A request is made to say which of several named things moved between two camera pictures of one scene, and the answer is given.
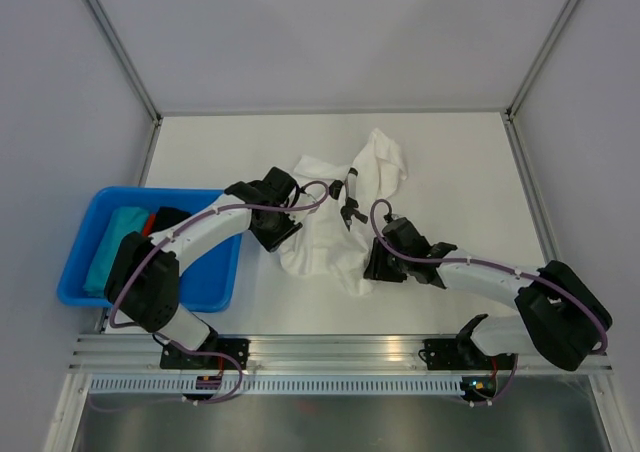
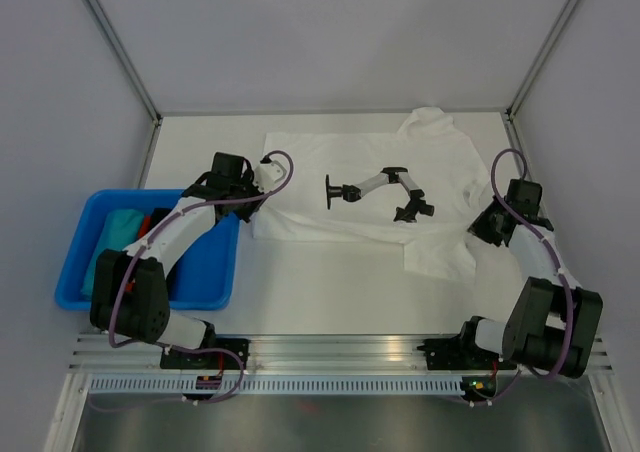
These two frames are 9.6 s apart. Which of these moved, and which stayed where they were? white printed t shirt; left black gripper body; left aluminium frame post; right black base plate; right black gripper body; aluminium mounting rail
Moved: right black gripper body; white printed t shirt; left black gripper body
Stayed: left aluminium frame post; aluminium mounting rail; right black base plate
